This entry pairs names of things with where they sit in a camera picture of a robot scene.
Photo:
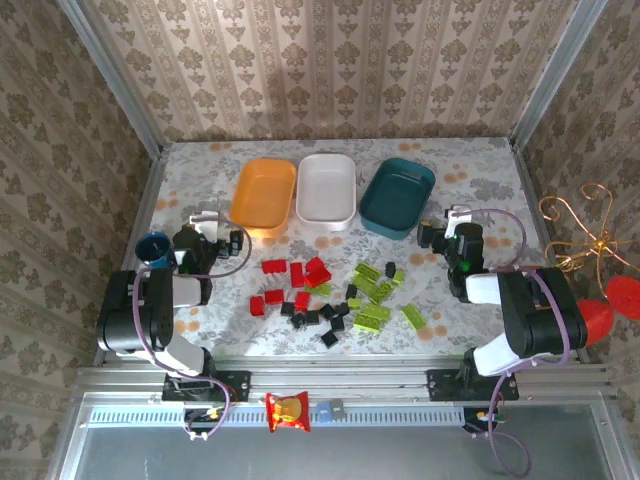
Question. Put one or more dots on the red round ornament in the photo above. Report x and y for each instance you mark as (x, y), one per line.
(625, 298)

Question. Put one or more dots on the black lego brick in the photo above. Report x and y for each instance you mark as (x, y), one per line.
(328, 339)
(288, 309)
(336, 324)
(312, 317)
(342, 308)
(390, 268)
(298, 320)
(351, 290)
(327, 311)

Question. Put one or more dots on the red egg-shaped ornament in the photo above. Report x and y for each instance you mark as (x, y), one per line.
(596, 320)

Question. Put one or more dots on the orange plastic container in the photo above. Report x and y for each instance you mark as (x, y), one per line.
(262, 192)

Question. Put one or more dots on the aluminium corner post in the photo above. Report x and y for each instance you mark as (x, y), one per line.
(556, 75)
(114, 75)

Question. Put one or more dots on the small grey block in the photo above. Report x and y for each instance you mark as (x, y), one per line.
(338, 409)

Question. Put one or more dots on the grey metal framed panel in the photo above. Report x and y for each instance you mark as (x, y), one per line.
(350, 452)

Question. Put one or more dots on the aluminium side rail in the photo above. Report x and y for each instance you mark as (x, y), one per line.
(145, 200)
(531, 200)

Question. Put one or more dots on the small electronics board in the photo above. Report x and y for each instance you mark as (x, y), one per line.
(202, 415)
(487, 417)

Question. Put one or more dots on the white plastic container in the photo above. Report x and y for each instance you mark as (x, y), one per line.
(325, 187)

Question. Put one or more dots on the small blue block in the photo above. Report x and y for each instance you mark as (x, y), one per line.
(324, 412)

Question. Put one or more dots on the dark blue cup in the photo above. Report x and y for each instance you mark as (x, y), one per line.
(152, 247)

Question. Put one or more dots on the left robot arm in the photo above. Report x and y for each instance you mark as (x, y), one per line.
(130, 320)

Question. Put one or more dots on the green lego brick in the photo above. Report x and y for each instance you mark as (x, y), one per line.
(354, 303)
(376, 312)
(364, 323)
(398, 276)
(322, 290)
(367, 271)
(381, 292)
(364, 286)
(414, 316)

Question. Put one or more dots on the teal plastic container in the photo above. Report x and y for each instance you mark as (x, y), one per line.
(395, 197)

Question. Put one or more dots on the red snack bag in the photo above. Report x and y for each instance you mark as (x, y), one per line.
(287, 412)

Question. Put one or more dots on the aluminium mounting beam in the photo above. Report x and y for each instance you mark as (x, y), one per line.
(340, 375)

